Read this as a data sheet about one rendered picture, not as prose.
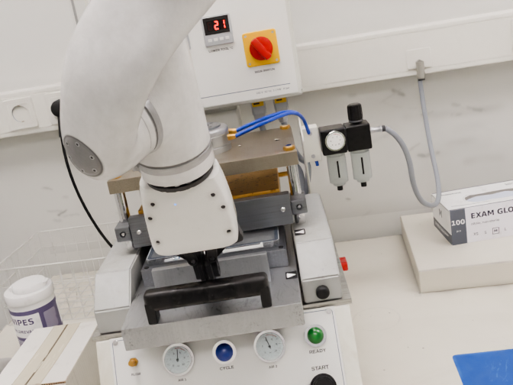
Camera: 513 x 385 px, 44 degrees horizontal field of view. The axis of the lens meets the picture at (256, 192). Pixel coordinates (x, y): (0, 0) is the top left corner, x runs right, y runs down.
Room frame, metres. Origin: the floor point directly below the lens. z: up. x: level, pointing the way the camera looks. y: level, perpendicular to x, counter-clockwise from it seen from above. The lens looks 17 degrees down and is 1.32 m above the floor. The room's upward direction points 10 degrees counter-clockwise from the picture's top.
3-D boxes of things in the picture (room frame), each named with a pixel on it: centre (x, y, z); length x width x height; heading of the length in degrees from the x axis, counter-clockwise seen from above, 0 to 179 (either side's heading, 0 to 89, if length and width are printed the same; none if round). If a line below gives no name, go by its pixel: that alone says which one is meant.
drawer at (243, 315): (0.84, 0.07, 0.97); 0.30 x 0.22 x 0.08; 177
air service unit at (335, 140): (1.07, -0.16, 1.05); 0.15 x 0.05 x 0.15; 87
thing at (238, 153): (0.99, 0.04, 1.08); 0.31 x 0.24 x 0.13; 87
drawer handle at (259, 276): (0.70, 0.08, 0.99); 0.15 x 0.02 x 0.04; 87
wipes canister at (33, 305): (1.09, 0.44, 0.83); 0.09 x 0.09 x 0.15
